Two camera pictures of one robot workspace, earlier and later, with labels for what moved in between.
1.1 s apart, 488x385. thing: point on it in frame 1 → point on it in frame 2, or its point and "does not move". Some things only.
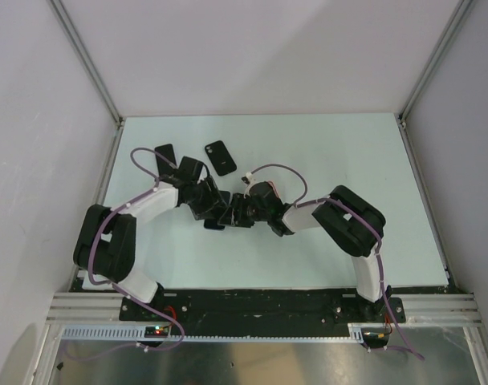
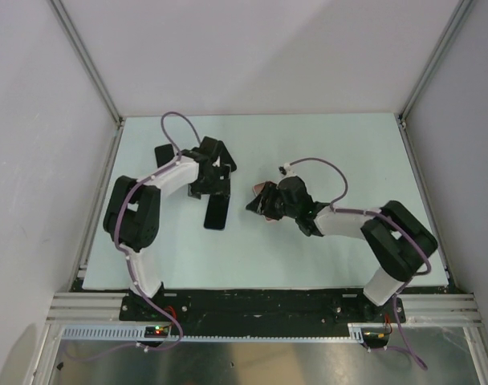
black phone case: x=220 y=158 does not move
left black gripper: x=213 y=199 → x=195 y=188
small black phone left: x=164 y=168 does not move
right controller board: x=375 y=337 does not move
